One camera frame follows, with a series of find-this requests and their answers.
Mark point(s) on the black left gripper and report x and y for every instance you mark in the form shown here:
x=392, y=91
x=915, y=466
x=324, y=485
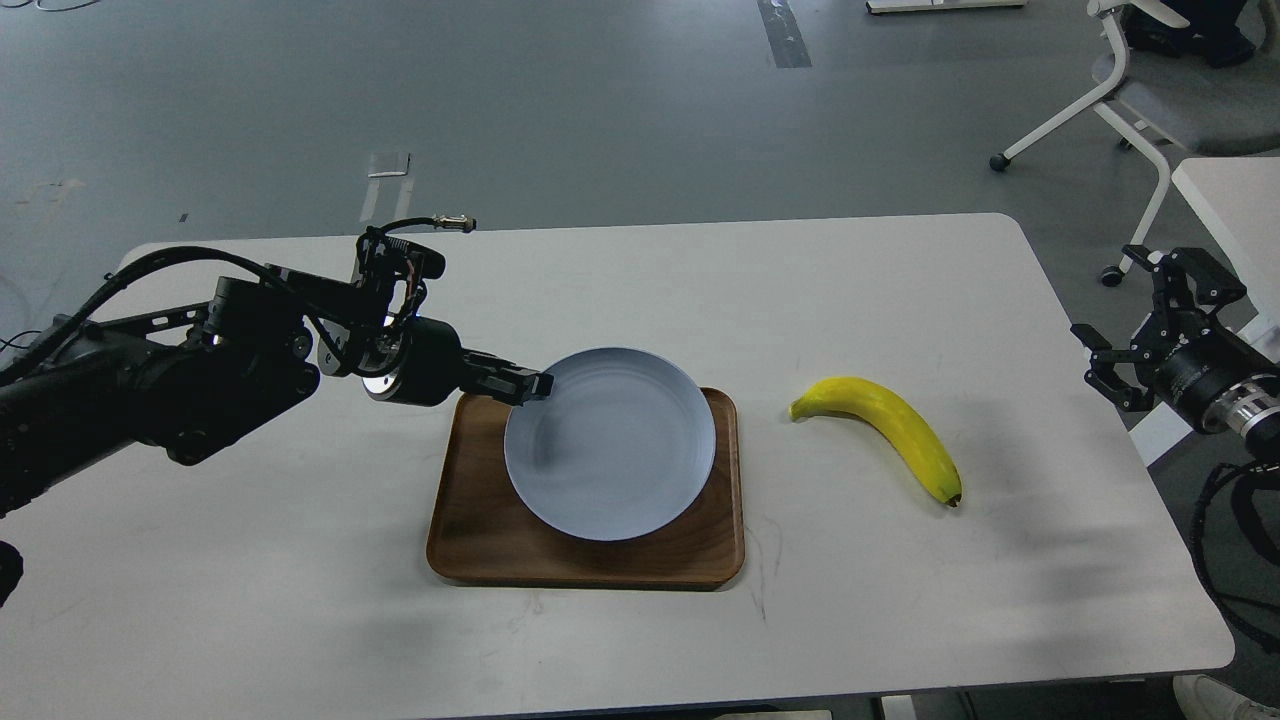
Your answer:
x=431, y=364

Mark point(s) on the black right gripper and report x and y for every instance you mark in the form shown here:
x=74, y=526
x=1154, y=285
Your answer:
x=1210, y=378

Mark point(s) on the light blue round plate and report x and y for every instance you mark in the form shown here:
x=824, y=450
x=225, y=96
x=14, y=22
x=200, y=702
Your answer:
x=622, y=446

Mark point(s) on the yellow banana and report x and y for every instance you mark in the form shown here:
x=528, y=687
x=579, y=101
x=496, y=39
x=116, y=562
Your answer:
x=896, y=420

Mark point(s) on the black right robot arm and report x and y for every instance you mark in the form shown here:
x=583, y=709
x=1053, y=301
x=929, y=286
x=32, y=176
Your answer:
x=1243, y=482

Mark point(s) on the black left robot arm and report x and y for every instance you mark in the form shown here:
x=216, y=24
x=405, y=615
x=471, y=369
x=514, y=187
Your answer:
x=194, y=379

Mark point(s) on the brown wooden tray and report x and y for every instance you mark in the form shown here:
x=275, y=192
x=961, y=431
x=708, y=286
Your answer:
x=481, y=533

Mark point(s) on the white office chair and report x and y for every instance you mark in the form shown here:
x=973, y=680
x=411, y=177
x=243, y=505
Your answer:
x=1222, y=113

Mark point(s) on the white shoe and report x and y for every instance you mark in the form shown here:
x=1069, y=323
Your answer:
x=1202, y=697

